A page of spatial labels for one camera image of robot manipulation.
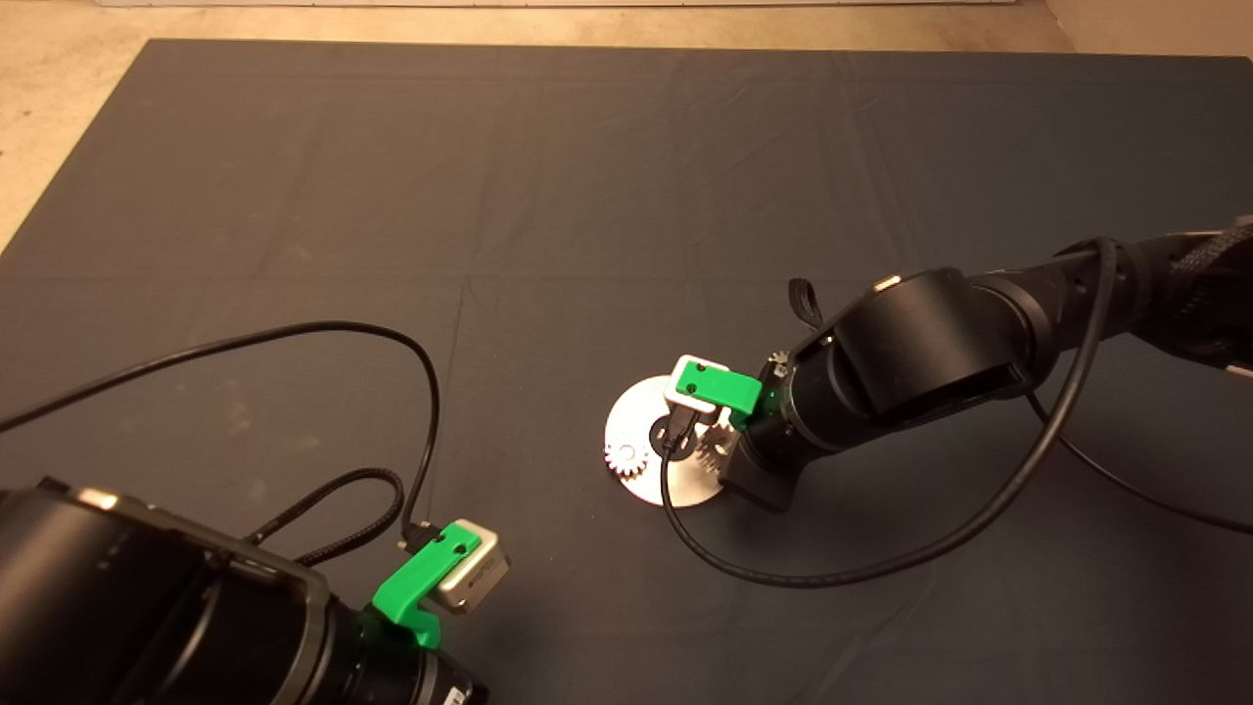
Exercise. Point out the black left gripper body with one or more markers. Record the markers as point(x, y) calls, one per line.
point(387, 676)

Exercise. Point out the small steel planetary gear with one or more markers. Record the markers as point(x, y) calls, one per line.
point(715, 448)
point(777, 360)
point(617, 465)

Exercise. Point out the silver camera box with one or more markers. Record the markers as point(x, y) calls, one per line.
point(680, 392)
point(480, 580)

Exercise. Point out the silver right camera box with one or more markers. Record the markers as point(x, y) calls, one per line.
point(680, 392)

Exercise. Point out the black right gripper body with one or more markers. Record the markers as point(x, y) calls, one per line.
point(783, 431)

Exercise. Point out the silver left camera box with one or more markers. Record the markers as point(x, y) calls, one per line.
point(480, 580)

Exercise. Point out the round metal carrier plate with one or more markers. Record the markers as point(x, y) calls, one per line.
point(636, 411)

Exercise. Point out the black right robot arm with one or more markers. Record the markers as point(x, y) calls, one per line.
point(930, 343)

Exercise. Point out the green left camera mount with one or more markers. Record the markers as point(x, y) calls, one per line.
point(416, 580)

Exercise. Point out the dark grey table cloth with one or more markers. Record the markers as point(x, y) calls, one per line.
point(587, 196)

